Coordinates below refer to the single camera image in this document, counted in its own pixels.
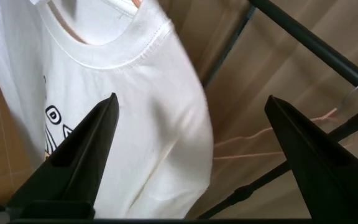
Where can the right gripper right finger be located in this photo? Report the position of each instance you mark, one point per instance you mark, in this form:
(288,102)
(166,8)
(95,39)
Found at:
(322,174)

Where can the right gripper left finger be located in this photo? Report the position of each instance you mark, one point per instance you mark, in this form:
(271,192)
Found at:
(79,174)

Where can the white printed t-shirt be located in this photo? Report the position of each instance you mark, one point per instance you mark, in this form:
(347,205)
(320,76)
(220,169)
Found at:
(135,109)

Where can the black clothes rack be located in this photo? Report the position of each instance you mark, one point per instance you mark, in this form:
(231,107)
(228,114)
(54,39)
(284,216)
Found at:
(322,46)

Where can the beige curtain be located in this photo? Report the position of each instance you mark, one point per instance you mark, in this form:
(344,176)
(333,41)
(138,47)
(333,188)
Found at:
(197,31)
(259,77)

